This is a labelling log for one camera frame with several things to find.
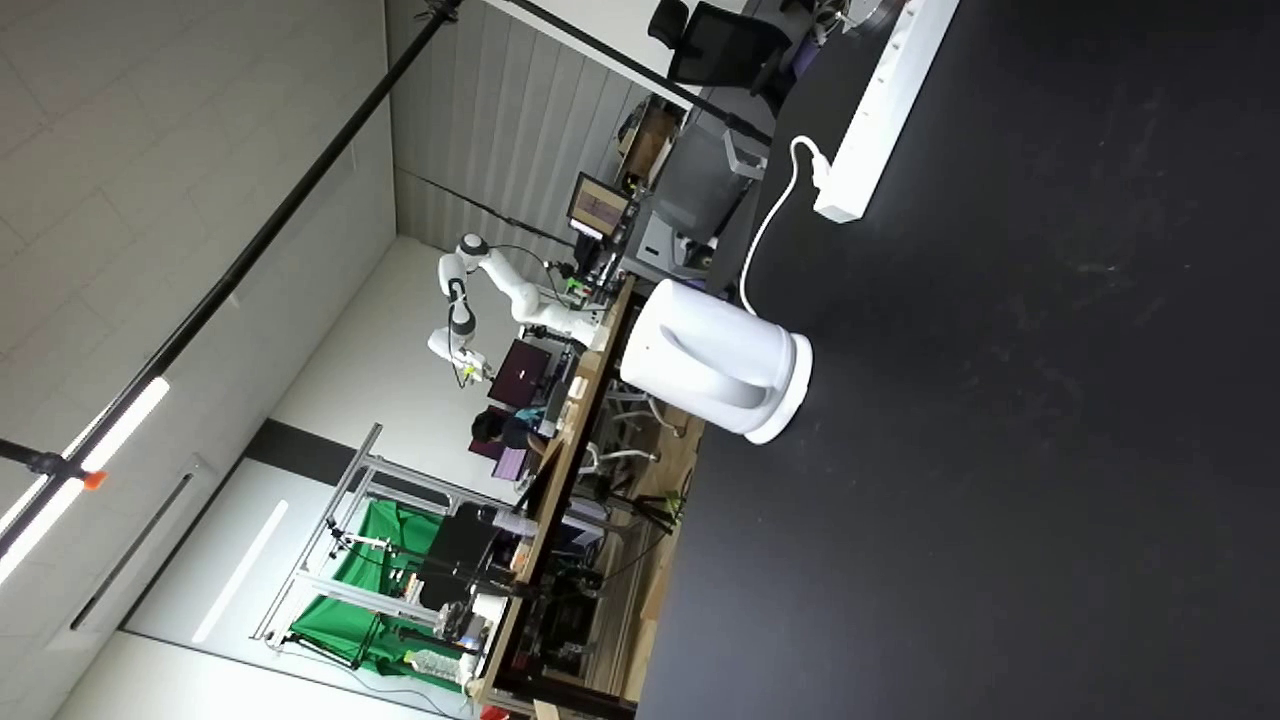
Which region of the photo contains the white extension cord power strip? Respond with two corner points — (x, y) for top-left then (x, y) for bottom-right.
(811, 0), (959, 225)

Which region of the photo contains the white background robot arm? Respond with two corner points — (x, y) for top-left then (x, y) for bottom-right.
(429, 233), (602, 384)

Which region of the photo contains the white electric kettle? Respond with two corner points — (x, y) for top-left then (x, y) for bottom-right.
(621, 281), (817, 442)

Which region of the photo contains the wooden desk with clutter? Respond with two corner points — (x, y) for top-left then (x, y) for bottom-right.
(468, 277), (702, 720)

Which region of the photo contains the thin white cable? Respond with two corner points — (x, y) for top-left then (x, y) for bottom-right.
(732, 131), (830, 319)

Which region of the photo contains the green screen frame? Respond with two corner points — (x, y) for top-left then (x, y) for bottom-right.
(251, 425), (520, 693)

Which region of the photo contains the black ceiling rail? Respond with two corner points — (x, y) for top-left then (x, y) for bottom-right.
(0, 0), (464, 559)

